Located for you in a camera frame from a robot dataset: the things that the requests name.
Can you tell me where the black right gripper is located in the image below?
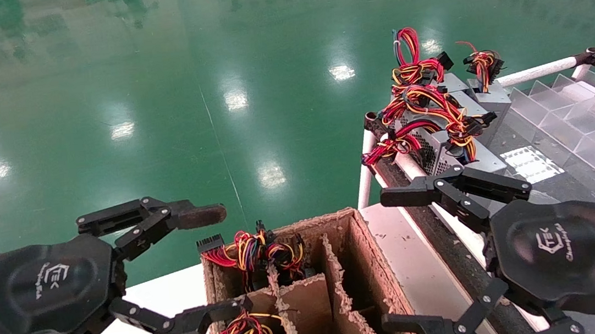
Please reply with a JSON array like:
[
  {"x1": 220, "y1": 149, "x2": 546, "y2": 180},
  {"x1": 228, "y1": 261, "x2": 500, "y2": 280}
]
[{"x1": 371, "y1": 191, "x2": 595, "y2": 334}]

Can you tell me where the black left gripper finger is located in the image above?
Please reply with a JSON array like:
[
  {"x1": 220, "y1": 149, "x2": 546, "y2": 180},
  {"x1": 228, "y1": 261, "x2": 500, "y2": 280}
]
[{"x1": 74, "y1": 188, "x2": 231, "y2": 268}]

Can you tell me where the black rubber mat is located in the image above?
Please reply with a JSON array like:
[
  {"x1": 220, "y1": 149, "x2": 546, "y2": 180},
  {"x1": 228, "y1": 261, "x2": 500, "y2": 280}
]
[{"x1": 469, "y1": 100, "x2": 595, "y2": 220}]

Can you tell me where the upright white frame pipe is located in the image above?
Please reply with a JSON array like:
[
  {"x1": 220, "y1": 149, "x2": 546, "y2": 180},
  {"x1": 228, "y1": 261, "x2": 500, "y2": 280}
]
[{"x1": 350, "y1": 125, "x2": 387, "y2": 211}]

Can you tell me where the wire bundle in box top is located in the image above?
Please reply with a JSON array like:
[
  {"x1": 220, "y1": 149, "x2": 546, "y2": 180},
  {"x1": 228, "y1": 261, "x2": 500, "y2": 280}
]
[{"x1": 195, "y1": 216, "x2": 309, "y2": 298}]

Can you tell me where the dark textured side strip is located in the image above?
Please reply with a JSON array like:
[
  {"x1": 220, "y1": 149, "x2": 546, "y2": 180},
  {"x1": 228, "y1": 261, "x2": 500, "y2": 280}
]
[{"x1": 377, "y1": 148, "x2": 501, "y2": 334}]

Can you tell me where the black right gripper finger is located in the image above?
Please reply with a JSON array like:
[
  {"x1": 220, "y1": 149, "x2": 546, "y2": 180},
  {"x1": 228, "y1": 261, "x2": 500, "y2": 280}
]
[{"x1": 377, "y1": 158, "x2": 536, "y2": 242}]

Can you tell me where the clear acrylic divider tray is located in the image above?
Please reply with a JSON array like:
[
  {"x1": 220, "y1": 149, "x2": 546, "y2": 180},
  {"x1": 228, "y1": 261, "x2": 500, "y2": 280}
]
[{"x1": 504, "y1": 69, "x2": 595, "y2": 211}]

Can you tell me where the grey power supply, held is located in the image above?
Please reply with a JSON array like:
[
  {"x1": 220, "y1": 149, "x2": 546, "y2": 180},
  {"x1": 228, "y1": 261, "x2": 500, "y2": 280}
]
[{"x1": 378, "y1": 76, "x2": 510, "y2": 187}]

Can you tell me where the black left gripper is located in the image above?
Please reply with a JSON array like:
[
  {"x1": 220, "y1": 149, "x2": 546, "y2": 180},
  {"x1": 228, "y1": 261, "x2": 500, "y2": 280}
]
[{"x1": 0, "y1": 217, "x2": 256, "y2": 334}]

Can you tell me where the brown cardboard divider box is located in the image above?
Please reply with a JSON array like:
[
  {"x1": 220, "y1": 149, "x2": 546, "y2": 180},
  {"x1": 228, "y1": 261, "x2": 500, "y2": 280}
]
[{"x1": 197, "y1": 201, "x2": 429, "y2": 334}]

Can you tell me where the long white frame pipe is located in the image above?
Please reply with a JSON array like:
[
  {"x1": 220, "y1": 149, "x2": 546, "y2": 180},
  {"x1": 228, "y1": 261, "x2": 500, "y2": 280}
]
[{"x1": 393, "y1": 137, "x2": 550, "y2": 334}]

